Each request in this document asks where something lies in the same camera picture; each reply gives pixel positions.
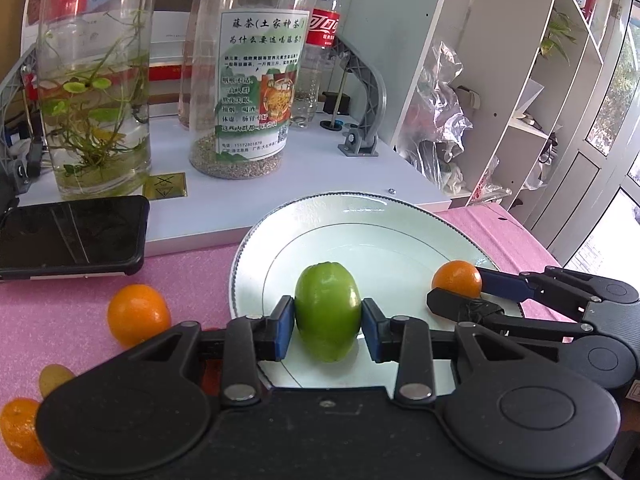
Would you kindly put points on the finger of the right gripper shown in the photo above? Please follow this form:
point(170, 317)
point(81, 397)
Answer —
point(486, 313)
point(556, 285)

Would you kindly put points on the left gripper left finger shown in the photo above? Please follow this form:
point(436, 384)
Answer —
point(146, 408)

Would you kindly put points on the orange mandarin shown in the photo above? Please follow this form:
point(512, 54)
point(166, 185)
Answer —
point(18, 431)
point(137, 313)

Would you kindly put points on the white shelf unit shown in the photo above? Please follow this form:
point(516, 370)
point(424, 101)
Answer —
point(533, 63)

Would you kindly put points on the grey right bracket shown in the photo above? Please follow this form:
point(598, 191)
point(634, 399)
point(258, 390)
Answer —
point(361, 140)

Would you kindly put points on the grey left bracket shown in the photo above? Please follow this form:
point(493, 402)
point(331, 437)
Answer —
point(22, 145)

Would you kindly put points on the pink floral tablecloth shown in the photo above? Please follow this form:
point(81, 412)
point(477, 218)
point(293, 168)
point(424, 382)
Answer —
point(64, 321)

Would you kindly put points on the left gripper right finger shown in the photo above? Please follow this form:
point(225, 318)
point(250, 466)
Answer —
point(502, 404)

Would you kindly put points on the clear labelled plastic jar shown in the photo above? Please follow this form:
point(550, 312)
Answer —
point(245, 61)

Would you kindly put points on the white plate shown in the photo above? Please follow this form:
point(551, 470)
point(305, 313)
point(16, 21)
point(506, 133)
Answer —
point(392, 250)

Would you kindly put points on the small brownish fruit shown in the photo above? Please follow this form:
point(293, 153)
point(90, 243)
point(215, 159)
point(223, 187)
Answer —
point(52, 376)

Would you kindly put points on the glass vase with plant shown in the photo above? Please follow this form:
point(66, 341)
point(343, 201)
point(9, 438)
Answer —
point(93, 60)

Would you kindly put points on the cola bottle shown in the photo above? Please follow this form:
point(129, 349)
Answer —
point(321, 33)

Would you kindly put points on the white platform board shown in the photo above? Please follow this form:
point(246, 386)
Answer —
point(220, 212)

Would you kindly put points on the crumpled clear plastic bag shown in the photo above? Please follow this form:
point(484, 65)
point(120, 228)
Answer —
point(431, 137)

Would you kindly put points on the grey bracket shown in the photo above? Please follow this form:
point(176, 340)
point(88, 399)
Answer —
point(22, 145)
point(361, 140)

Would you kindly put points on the black smartphone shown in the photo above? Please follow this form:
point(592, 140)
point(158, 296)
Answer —
point(101, 236)

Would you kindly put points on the orange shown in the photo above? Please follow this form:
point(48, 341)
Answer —
point(460, 277)

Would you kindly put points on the oblong green fruit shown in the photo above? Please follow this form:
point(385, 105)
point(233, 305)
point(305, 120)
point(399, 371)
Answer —
point(327, 310)

